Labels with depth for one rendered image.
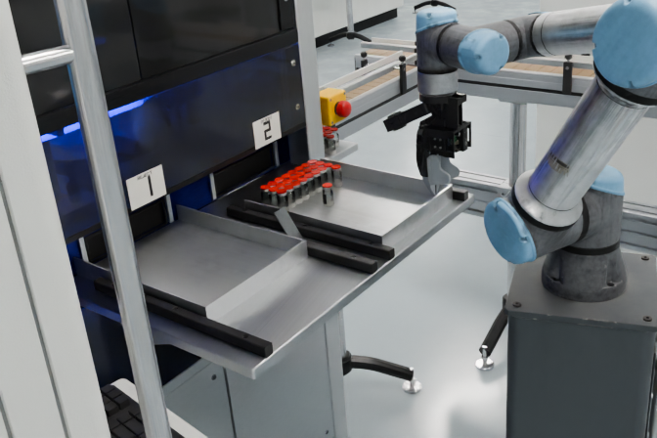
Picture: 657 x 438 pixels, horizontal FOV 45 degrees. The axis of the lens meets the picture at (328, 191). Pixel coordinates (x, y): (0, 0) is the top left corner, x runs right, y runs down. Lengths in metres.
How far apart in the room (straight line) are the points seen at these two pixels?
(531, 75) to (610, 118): 1.20
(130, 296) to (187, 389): 0.98
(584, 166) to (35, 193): 0.82
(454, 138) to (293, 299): 0.43
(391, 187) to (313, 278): 0.40
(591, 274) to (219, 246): 0.68
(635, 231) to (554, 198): 1.16
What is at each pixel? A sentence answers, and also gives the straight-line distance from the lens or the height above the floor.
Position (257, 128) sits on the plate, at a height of 1.03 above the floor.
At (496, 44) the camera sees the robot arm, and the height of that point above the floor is 1.24.
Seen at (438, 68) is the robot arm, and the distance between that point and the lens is 1.46.
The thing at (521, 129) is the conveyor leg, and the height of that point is 0.74.
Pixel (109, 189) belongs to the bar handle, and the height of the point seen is 1.31.
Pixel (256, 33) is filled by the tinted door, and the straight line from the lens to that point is 1.66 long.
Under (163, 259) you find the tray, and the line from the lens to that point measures 1.52.
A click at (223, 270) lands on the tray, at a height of 0.88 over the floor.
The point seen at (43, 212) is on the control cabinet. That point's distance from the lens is 0.67.
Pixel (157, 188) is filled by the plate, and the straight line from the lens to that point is 1.50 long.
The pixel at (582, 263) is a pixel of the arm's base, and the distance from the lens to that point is 1.47.
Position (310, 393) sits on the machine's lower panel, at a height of 0.29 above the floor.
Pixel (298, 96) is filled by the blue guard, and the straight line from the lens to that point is 1.77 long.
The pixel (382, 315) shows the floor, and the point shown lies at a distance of 2.90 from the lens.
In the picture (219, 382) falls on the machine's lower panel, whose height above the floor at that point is 0.52.
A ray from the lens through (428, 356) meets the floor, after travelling 2.69.
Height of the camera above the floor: 1.57
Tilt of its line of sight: 24 degrees down
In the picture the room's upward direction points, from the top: 5 degrees counter-clockwise
